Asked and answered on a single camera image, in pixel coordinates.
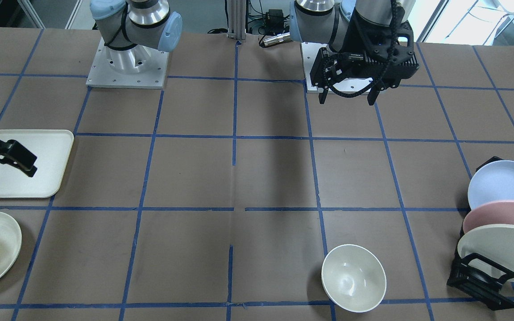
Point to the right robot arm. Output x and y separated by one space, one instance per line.
136 39

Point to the cream plate in rack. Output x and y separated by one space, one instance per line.
493 241

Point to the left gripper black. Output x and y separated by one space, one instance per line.
356 44

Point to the pink plate in rack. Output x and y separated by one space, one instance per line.
496 212

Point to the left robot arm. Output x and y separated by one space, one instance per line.
326 22

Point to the blue plate in rack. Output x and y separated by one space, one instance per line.
492 182

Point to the white ceramic bowl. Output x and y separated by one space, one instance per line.
353 278

